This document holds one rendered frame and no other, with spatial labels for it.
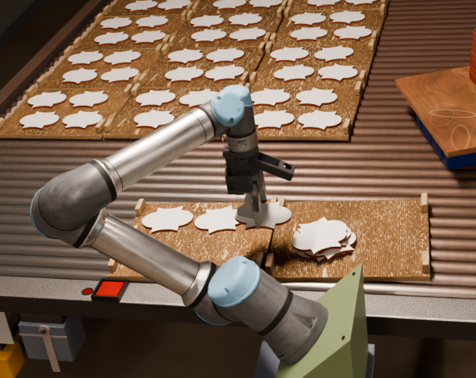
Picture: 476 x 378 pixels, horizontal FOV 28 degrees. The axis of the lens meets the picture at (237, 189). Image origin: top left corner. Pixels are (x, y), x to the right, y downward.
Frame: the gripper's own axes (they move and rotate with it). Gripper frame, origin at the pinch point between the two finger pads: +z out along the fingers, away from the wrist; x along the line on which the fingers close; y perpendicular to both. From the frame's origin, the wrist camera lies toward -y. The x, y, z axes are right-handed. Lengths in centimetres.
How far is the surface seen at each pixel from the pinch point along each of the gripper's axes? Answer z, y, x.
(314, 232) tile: 8.4, -12.0, -3.1
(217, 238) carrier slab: 12.0, 15.0, -7.2
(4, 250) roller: 13, 77, -6
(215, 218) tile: 11.1, 17.0, -15.9
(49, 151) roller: 12, 82, -63
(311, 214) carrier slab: 12.5, -9.4, -18.3
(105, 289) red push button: 12.0, 41.2, 13.8
